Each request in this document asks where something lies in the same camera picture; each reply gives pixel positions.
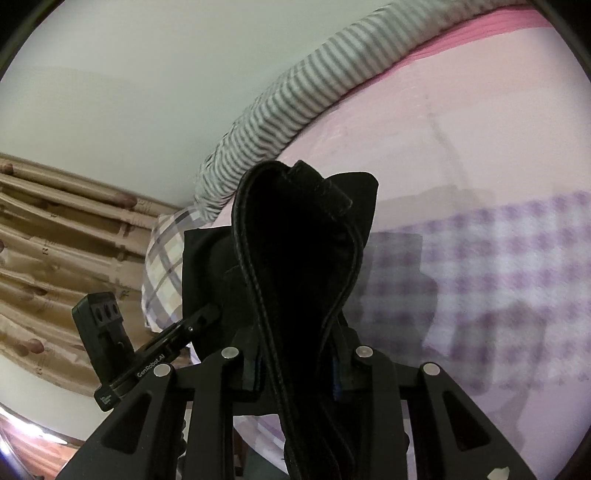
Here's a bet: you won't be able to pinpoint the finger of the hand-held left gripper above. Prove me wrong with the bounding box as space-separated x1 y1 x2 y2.
178 304 221 344

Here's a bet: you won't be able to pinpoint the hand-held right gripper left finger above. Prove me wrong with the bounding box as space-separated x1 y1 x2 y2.
58 318 265 480

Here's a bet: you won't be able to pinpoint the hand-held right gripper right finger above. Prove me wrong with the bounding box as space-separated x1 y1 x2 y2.
330 318 539 480

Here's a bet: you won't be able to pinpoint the black pants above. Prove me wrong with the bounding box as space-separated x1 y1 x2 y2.
181 159 407 480

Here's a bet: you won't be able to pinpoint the plaid pillow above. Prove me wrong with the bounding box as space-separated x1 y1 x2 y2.
141 205 208 330

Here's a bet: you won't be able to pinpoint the beige patterned curtain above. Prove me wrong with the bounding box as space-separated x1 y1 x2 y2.
0 152 183 398

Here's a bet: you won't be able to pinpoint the grey white striped cloth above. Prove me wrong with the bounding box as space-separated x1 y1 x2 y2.
193 0 509 224

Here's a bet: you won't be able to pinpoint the pink and purple checked bedsheet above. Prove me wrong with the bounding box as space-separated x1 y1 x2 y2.
139 9 591 480

